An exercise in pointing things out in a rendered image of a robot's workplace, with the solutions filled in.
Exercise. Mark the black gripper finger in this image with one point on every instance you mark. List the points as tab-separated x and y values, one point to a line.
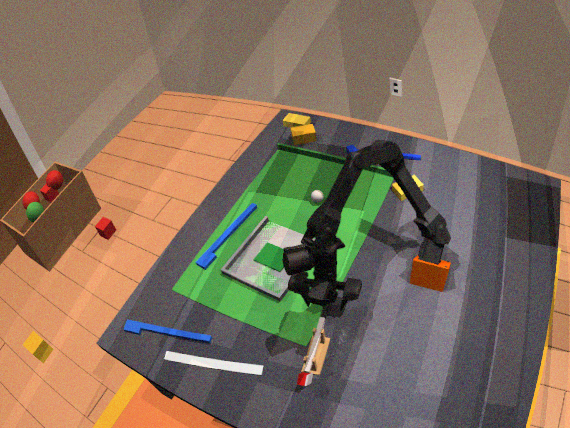
344	302
304	294

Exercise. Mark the white golf ball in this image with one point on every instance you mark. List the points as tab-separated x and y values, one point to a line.
317	196

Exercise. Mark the white flat bar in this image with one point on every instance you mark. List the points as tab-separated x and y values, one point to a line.
214	364

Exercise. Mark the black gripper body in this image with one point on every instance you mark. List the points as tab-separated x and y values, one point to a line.
352	287

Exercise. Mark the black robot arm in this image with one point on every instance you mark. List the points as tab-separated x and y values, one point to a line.
324	222

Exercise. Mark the green mat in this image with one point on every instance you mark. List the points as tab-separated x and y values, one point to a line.
282	192

